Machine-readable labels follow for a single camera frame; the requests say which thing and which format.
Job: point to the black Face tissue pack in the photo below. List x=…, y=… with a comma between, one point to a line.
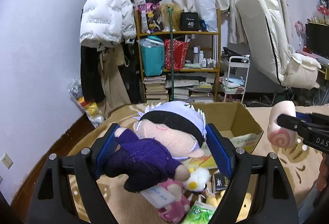
x=219, y=182

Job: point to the red patterned bag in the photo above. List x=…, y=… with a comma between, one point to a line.
x=180, y=49

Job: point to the white fluffy plush yellow pompoms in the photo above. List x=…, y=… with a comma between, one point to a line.
x=198, y=180

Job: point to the wooden bookshelf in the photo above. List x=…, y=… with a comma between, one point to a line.
x=216, y=50

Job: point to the beige trench coat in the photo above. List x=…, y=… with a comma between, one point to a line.
x=113, y=86

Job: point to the stack of books left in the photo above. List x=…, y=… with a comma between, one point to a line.
x=155, y=88

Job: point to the plastic bag of toys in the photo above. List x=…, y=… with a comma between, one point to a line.
x=90, y=108

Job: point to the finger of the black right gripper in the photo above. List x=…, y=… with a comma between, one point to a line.
x=314, y=118
x=291, y=123

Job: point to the white puffer jacket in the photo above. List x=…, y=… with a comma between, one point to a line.
x=107, y=23

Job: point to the green tissue pack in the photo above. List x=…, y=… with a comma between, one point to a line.
x=200, y=213

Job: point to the black monitor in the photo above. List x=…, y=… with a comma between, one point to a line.
x=318, y=39

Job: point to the black box number 40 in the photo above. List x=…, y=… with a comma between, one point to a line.
x=189, y=21

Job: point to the open cardboard box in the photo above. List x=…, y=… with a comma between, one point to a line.
x=234, y=122

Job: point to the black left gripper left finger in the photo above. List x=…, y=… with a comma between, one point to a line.
x=52, y=200

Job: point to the pink plush bear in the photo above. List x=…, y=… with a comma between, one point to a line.
x=175, y=211

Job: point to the person right hand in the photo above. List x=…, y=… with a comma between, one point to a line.
x=323, y=174

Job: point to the green pole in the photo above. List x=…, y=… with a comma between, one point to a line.
x=170, y=11

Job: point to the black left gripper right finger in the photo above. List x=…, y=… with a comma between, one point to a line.
x=273, y=200

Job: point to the purple suit white-haired plush doll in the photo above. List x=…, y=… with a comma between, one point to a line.
x=163, y=136

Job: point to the cream folded mattress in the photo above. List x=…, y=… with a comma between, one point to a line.
x=264, y=28

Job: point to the white rolling cart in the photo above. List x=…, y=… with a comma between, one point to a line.
x=235, y=77

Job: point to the teal bag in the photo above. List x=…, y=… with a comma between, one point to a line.
x=153, y=55

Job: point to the wall socket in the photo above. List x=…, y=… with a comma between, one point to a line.
x=6, y=160

